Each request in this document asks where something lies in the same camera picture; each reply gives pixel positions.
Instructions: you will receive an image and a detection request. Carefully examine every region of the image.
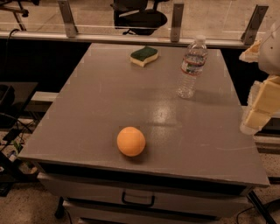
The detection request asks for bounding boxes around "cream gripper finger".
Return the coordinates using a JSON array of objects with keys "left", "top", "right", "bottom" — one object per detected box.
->
[
  {"left": 240, "top": 75, "right": 280, "bottom": 135},
  {"left": 239, "top": 40, "right": 261, "bottom": 63}
]

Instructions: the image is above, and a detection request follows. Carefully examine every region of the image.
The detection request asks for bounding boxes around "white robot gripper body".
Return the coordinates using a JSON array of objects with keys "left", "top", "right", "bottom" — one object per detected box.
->
[{"left": 258, "top": 20, "right": 280, "bottom": 75}]

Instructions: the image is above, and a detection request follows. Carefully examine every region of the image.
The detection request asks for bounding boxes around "clear plastic water bottle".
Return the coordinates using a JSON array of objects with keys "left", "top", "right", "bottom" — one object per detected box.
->
[{"left": 177, "top": 35, "right": 207, "bottom": 99}]

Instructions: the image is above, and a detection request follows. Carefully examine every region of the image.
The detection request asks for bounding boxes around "green and yellow sponge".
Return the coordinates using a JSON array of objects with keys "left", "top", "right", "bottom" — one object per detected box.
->
[{"left": 129, "top": 46, "right": 158, "bottom": 67}]

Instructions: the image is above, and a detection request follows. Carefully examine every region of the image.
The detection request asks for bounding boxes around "metal railing with posts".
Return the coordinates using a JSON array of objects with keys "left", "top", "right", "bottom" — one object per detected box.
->
[{"left": 1, "top": 0, "right": 269, "bottom": 48}]

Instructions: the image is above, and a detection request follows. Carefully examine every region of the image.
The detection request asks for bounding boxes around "grey drawer cabinet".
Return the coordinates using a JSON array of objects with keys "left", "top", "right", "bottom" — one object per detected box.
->
[{"left": 20, "top": 44, "right": 269, "bottom": 224}]

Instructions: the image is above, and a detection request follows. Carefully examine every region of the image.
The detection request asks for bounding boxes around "black office chair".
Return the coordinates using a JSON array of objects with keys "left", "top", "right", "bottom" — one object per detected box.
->
[{"left": 110, "top": 0, "right": 169, "bottom": 36}]

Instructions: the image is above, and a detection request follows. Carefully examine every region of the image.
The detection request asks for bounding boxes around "orange ball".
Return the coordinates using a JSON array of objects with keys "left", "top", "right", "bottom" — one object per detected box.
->
[{"left": 116, "top": 127, "right": 146, "bottom": 157}]

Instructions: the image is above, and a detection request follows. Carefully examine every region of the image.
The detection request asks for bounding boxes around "black equipment on left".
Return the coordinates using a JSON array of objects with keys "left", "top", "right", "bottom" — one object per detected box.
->
[{"left": 0, "top": 82, "right": 38, "bottom": 129}]

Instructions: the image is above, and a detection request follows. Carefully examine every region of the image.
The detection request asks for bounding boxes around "black drawer handle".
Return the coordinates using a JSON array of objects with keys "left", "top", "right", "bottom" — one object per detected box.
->
[{"left": 121, "top": 191, "right": 156, "bottom": 207}]

